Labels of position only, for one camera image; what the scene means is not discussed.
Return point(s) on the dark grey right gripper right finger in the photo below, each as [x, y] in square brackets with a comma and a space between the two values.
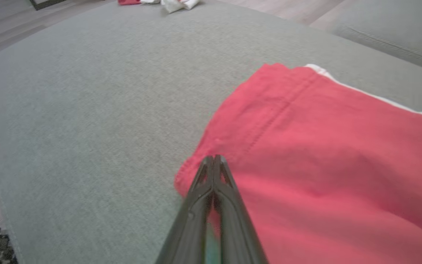
[236, 227]

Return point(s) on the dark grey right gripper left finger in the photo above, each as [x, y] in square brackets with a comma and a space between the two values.
[191, 227]

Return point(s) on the red shorts with white trim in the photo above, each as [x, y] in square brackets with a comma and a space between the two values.
[335, 172]

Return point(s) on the grey fabric sofa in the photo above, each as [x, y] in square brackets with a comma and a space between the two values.
[104, 121]

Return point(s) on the crumpled white cloth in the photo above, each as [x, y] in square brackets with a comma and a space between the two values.
[178, 4]

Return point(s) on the small red cloth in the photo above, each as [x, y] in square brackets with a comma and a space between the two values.
[128, 2]

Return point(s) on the grey sofa back cushion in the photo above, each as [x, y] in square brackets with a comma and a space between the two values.
[394, 29]

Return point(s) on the dark framed board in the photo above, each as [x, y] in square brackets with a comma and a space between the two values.
[46, 3]

